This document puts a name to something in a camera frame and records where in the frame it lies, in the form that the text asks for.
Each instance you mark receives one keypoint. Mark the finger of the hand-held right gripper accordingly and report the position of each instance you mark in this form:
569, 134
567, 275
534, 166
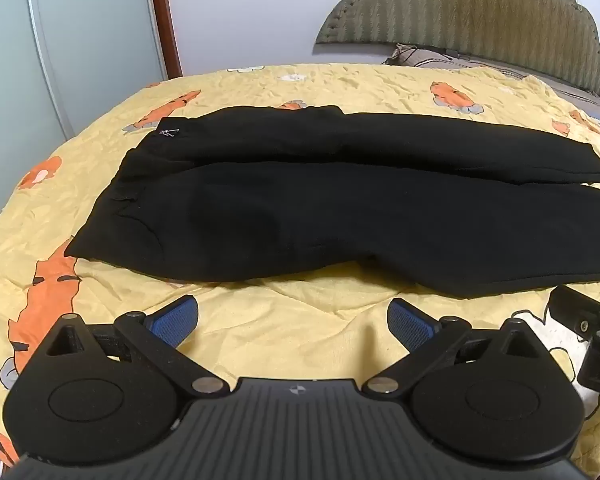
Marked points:
577, 310

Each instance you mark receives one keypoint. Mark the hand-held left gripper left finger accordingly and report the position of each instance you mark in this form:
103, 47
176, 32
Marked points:
174, 319

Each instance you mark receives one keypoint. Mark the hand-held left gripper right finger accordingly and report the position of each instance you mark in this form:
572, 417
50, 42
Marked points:
411, 324

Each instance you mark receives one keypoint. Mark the black pants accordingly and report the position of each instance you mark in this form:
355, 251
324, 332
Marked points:
280, 210

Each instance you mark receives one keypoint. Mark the yellow printed blanket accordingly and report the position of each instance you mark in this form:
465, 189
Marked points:
380, 85

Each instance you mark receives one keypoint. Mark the patterned pillow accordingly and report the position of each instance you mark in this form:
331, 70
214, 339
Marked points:
430, 57

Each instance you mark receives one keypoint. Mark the green upholstered headboard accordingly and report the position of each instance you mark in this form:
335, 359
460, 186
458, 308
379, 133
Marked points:
455, 5

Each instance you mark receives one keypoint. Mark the brown wooden wardrobe frame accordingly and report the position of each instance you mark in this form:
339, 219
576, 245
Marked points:
166, 20

